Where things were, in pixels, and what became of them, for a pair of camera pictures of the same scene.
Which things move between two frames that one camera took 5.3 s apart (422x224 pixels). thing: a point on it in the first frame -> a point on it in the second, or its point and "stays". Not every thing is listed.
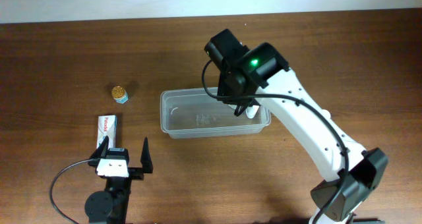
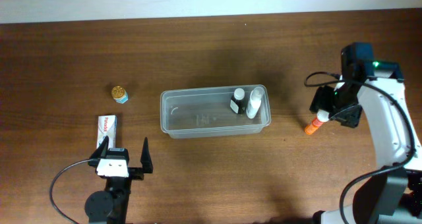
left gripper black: x=134 y=174 stays
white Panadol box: x=107 y=126 stays
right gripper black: x=244 y=106 -> x=349 y=115
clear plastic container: x=196 y=112 stays
